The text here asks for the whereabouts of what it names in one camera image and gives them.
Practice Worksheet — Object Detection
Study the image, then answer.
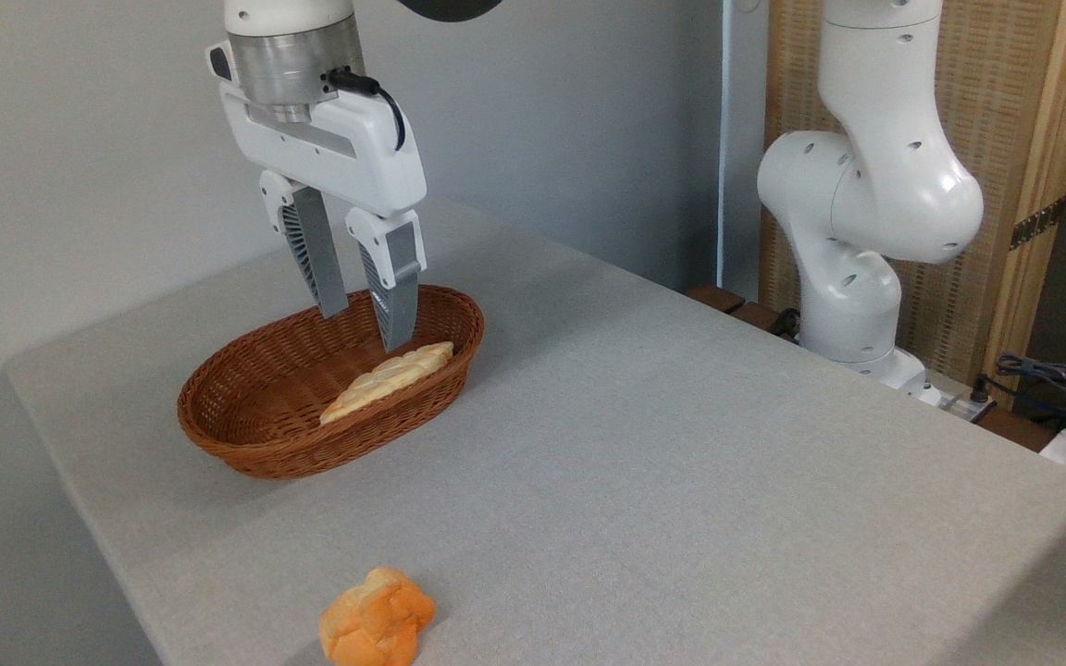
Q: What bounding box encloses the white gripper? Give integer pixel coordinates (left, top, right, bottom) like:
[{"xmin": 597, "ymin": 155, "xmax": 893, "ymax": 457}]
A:
[{"xmin": 218, "ymin": 83, "xmax": 428, "ymax": 353}]

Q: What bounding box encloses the round orange bread roll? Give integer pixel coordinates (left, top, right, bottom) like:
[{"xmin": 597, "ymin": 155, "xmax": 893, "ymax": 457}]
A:
[{"xmin": 317, "ymin": 567, "xmax": 437, "ymax": 666}]

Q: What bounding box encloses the long braided bread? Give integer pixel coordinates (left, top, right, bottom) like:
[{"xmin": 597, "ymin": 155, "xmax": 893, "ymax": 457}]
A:
[{"xmin": 319, "ymin": 341, "xmax": 455, "ymax": 426}]

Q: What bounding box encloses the brown wicker basket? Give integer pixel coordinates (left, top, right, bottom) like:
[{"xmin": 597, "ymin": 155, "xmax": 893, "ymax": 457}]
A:
[{"xmin": 177, "ymin": 284, "xmax": 486, "ymax": 480}]

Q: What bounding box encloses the white vertical pipe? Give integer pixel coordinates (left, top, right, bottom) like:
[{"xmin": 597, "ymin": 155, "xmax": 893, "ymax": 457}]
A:
[{"xmin": 716, "ymin": 0, "xmax": 738, "ymax": 290}]

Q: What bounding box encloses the white power strip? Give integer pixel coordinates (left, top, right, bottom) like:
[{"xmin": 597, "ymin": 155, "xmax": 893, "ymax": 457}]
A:
[{"xmin": 936, "ymin": 387, "xmax": 998, "ymax": 424}]

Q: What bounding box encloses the wooden folding screen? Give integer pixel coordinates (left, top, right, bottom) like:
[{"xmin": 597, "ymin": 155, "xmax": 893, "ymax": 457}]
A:
[{"xmin": 760, "ymin": 0, "xmax": 1066, "ymax": 408}]

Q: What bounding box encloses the metal screen hinge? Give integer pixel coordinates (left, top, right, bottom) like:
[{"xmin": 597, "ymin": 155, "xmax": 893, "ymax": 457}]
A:
[{"xmin": 1010, "ymin": 197, "xmax": 1066, "ymax": 251}]

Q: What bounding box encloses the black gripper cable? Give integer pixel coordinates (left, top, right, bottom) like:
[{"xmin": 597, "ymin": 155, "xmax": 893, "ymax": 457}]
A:
[{"xmin": 325, "ymin": 68, "xmax": 407, "ymax": 153}]

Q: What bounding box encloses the blue-grey cable bundle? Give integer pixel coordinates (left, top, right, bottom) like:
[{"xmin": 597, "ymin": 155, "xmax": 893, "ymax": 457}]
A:
[{"xmin": 994, "ymin": 353, "xmax": 1066, "ymax": 413}]

